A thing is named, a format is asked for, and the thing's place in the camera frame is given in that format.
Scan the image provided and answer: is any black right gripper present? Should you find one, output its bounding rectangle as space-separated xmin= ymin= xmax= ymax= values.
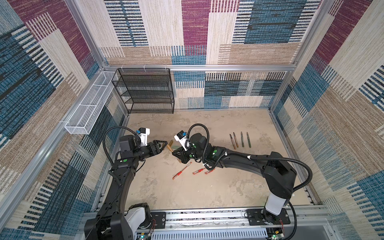
xmin=172 ymin=143 xmax=206 ymax=164

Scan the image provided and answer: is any tan highlighter pen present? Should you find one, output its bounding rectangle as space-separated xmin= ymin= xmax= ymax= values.
xmin=230 ymin=134 xmax=237 ymax=150
xmin=167 ymin=140 xmax=174 ymax=152
xmin=233 ymin=132 xmax=239 ymax=148

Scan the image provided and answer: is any tan highlighter pen top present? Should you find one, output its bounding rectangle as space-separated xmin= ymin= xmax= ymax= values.
xmin=233 ymin=132 xmax=239 ymax=148

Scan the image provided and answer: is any dark green marker pen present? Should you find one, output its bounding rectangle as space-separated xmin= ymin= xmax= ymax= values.
xmin=241 ymin=132 xmax=245 ymax=148

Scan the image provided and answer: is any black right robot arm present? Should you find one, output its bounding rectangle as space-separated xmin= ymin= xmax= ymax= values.
xmin=172 ymin=125 xmax=313 ymax=216

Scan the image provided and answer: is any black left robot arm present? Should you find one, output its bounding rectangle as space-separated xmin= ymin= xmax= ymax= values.
xmin=84 ymin=127 xmax=168 ymax=240

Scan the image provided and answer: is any red pen leftmost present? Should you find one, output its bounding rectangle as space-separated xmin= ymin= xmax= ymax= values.
xmin=172 ymin=162 xmax=192 ymax=180

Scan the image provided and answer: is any red pen middle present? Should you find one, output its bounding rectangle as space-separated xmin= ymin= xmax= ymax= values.
xmin=193 ymin=168 xmax=205 ymax=175

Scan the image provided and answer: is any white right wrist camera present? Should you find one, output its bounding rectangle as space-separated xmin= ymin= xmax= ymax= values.
xmin=174 ymin=131 xmax=188 ymax=151

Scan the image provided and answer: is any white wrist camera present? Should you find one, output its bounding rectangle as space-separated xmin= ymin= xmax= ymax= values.
xmin=136 ymin=128 xmax=150 ymax=147
xmin=174 ymin=131 xmax=188 ymax=151

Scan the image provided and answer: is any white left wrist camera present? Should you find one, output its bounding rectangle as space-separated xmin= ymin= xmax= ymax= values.
xmin=136 ymin=128 xmax=150 ymax=147

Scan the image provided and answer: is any black wire mesh shelf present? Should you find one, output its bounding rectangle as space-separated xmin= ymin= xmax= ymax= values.
xmin=112 ymin=68 xmax=175 ymax=114

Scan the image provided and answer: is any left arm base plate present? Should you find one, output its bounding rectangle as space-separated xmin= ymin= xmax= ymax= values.
xmin=125 ymin=211 xmax=167 ymax=231

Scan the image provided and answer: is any white wire mesh basket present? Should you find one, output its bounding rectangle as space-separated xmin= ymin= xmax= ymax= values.
xmin=65 ymin=71 xmax=115 ymax=135

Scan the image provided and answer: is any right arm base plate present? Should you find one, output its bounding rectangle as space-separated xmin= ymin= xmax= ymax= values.
xmin=244 ymin=208 xmax=291 ymax=226

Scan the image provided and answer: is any aluminium front rail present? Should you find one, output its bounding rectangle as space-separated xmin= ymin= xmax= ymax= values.
xmin=80 ymin=204 xmax=331 ymax=240

